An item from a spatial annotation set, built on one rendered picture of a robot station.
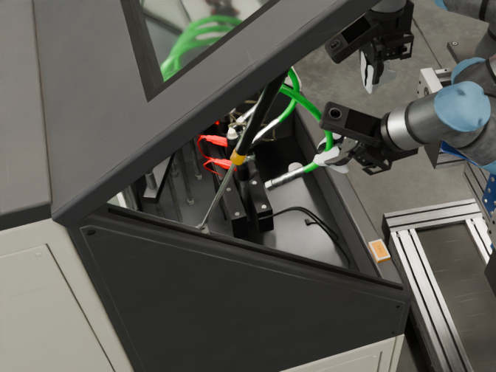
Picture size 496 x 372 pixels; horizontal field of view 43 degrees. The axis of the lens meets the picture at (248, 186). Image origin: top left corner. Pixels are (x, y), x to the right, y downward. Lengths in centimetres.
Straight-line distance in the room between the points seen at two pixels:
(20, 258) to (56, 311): 15
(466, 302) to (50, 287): 157
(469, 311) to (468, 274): 15
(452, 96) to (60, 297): 67
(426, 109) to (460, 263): 138
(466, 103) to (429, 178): 188
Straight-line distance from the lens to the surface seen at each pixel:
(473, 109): 100
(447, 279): 231
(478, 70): 117
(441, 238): 240
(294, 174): 127
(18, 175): 91
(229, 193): 149
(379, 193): 278
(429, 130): 103
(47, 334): 111
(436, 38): 363
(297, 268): 111
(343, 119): 110
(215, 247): 100
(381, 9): 121
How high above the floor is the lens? 211
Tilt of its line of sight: 49 degrees down
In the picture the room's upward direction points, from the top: 6 degrees counter-clockwise
